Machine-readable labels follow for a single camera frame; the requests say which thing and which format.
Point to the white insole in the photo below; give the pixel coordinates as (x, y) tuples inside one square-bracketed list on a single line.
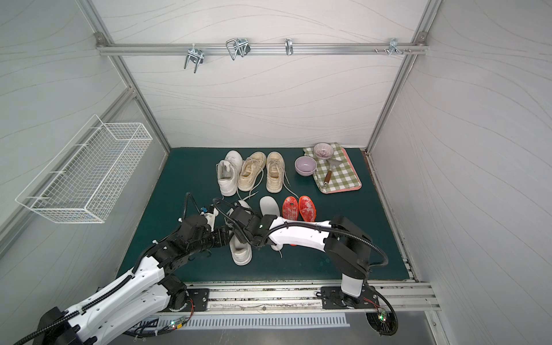
[(269, 206)]

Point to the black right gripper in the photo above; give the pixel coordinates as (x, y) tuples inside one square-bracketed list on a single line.
[(238, 220)]

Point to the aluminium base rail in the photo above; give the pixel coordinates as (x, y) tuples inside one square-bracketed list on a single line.
[(306, 296)]

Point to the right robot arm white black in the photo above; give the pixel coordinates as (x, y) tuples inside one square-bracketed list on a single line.
[(348, 251)]

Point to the lilac ceramic bowl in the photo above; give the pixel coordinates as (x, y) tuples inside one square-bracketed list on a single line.
[(305, 166)]

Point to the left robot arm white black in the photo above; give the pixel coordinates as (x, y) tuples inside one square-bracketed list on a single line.
[(148, 287)]

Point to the white wire basket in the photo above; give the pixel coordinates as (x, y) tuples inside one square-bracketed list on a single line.
[(83, 182)]

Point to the pink plastic tray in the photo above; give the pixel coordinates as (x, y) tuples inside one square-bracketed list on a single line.
[(344, 178)]

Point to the striped small ceramic bowl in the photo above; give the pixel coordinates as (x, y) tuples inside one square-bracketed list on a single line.
[(323, 151)]

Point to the green white checkered cloth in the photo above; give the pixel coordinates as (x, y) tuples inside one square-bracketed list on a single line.
[(322, 165)]

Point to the wooden handled metal spatula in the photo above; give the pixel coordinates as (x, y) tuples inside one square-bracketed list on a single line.
[(333, 164)]

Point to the aluminium top rail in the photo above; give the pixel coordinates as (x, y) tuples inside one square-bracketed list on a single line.
[(257, 49)]

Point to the white vent grille strip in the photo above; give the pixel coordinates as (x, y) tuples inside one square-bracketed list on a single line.
[(268, 321)]

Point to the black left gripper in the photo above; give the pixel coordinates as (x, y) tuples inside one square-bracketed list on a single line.
[(217, 237)]

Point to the beige sneaker with red insole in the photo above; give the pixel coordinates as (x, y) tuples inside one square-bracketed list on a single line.
[(277, 178)]

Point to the metal hook clamp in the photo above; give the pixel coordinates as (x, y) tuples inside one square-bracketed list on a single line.
[(238, 47), (194, 57), (288, 47), (393, 48)]

